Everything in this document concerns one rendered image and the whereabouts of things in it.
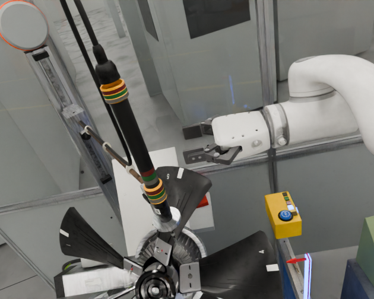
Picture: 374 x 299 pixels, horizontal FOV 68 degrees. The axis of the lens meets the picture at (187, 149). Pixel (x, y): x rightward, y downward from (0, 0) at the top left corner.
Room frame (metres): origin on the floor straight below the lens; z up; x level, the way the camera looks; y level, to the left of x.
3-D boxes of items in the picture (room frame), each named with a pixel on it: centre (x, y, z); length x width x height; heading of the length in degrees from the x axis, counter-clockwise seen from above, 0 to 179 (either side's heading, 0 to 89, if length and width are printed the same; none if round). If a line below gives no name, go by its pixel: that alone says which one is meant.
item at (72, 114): (1.03, 0.39, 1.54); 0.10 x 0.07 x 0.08; 28
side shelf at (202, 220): (1.04, 0.14, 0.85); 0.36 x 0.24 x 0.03; 83
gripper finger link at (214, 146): (0.43, -0.06, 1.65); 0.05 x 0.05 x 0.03; 75
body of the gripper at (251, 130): (0.46, -0.11, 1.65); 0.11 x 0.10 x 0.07; 83
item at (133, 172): (0.75, 0.24, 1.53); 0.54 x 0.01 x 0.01; 28
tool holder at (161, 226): (0.49, 0.10, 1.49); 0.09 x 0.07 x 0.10; 28
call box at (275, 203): (0.73, -0.30, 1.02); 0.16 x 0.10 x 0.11; 173
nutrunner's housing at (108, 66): (0.48, 0.09, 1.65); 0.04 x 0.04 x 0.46
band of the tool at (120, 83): (0.48, 0.09, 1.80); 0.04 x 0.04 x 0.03
